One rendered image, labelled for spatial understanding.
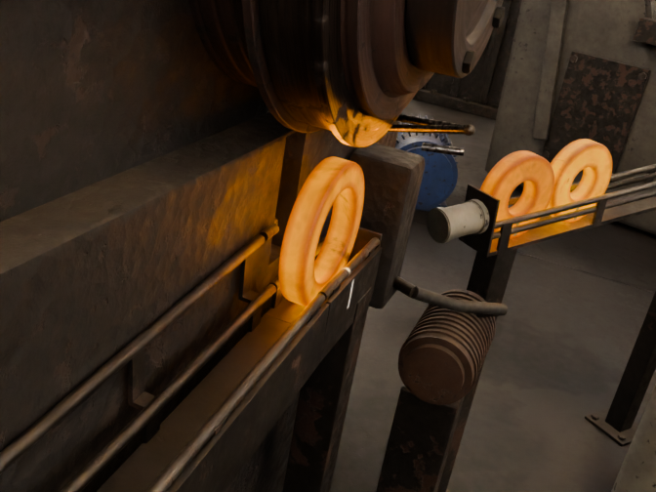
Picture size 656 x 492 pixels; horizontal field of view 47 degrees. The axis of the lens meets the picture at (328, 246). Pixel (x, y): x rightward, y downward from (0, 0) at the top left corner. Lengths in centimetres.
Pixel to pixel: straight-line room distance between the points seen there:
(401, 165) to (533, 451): 104
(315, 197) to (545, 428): 132
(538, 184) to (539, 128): 224
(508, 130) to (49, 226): 321
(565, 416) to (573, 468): 21
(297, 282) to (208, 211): 16
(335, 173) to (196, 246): 20
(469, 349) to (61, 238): 78
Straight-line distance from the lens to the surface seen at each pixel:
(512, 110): 366
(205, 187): 73
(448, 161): 298
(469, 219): 126
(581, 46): 353
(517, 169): 131
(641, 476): 170
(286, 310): 92
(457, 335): 122
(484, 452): 188
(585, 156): 143
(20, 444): 60
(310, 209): 83
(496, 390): 211
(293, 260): 84
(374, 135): 85
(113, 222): 61
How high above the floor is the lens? 112
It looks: 25 degrees down
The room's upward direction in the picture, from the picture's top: 10 degrees clockwise
